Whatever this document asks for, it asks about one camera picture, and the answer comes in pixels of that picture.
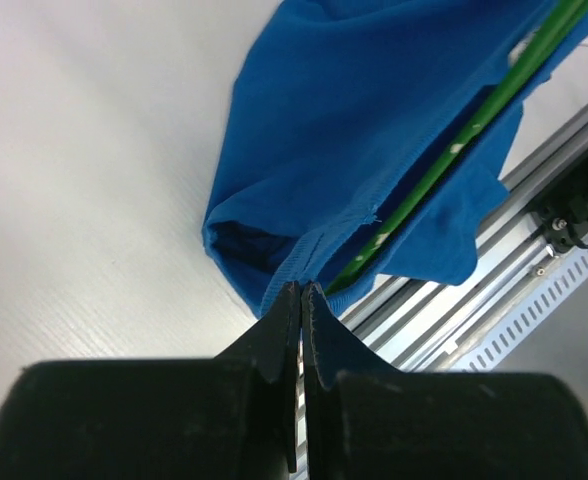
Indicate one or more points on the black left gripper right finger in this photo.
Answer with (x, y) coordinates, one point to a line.
(368, 420)

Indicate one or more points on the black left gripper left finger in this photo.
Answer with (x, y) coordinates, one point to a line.
(232, 416)

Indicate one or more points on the blue tank top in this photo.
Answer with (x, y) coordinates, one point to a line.
(339, 109)

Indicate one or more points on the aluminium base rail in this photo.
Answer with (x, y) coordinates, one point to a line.
(417, 325)

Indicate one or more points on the perforated cable duct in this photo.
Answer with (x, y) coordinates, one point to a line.
(529, 313)

